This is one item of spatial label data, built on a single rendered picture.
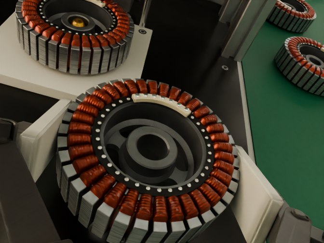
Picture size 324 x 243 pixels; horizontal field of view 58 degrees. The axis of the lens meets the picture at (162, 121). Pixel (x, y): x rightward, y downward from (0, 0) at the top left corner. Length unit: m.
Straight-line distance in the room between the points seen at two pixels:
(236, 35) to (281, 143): 0.15
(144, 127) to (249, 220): 0.08
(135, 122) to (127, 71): 0.11
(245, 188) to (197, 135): 0.05
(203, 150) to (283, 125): 0.23
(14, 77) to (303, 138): 0.33
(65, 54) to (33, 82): 0.04
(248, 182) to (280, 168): 0.18
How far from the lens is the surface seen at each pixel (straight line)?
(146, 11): 0.38
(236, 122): 0.33
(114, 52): 0.29
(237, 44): 0.42
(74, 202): 0.16
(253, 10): 0.39
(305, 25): 0.65
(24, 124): 0.17
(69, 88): 0.28
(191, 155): 0.20
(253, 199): 0.17
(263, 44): 0.55
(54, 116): 0.16
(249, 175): 0.18
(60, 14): 0.35
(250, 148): 0.35
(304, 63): 0.48
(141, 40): 0.36
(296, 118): 0.43
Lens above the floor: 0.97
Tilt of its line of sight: 45 degrees down
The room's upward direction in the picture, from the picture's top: 23 degrees clockwise
